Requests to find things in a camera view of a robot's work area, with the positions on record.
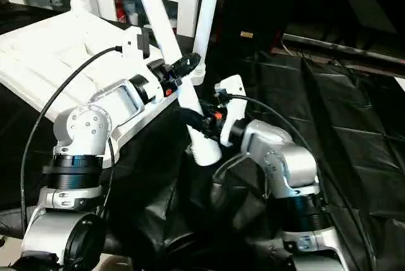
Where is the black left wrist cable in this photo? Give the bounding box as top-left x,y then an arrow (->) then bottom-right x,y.
19,46 -> 125,235

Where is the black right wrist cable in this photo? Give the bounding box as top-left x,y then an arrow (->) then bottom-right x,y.
218,94 -> 375,271

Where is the black metal rod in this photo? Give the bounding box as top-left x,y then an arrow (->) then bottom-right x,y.
281,33 -> 405,64

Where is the black plastic mat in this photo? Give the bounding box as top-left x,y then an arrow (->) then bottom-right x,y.
0,2 -> 405,271

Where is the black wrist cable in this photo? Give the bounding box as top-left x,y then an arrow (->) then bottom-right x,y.
19,46 -> 125,235
218,94 -> 375,271

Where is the white plastic table top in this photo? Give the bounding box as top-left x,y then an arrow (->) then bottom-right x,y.
0,8 -> 207,153

